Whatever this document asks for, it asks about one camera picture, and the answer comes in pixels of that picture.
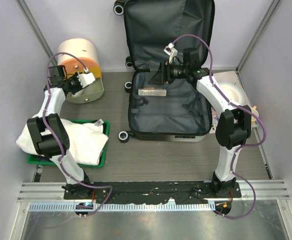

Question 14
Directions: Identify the aluminium rail frame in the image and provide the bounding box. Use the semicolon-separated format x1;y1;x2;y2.
17;180;290;205

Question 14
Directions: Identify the green plastic tray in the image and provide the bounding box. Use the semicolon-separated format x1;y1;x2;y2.
27;119;111;169

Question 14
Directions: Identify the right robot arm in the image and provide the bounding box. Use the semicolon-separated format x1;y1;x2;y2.
150;43;251;198

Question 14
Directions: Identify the white slotted cable duct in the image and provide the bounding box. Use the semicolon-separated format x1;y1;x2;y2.
28;201;215;212

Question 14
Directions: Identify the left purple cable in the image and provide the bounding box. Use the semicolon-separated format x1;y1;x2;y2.
42;51;113;217

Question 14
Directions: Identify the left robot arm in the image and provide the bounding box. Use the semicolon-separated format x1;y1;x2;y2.
26;67;95;200

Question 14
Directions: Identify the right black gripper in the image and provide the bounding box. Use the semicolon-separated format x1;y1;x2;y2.
148;60;188;87

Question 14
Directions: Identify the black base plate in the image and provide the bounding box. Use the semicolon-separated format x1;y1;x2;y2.
62;181;242;205

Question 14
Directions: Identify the yellow cup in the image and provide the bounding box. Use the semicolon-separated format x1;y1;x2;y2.
250;106;259;128

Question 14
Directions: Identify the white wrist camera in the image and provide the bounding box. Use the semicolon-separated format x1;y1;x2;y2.
77;72;96;89
164;42;178;64

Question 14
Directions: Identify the white black space suitcase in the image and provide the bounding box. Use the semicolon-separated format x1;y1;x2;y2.
113;0;215;143

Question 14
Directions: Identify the round mini drawer cabinet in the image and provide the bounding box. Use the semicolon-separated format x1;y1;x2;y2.
57;38;104;104

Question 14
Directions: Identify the patterned placemat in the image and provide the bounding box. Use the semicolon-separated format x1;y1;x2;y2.
210;70;246;135

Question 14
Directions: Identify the silver rectangular box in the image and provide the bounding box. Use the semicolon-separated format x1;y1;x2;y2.
138;87;167;97

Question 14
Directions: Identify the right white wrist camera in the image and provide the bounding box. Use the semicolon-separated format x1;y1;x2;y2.
164;42;178;64

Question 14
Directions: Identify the white garment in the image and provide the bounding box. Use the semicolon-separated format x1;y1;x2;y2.
15;117;109;166

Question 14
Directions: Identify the white paper plate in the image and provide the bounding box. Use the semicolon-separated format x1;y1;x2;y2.
219;82;246;106

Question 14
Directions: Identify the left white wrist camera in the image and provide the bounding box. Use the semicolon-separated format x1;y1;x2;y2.
77;72;96;89

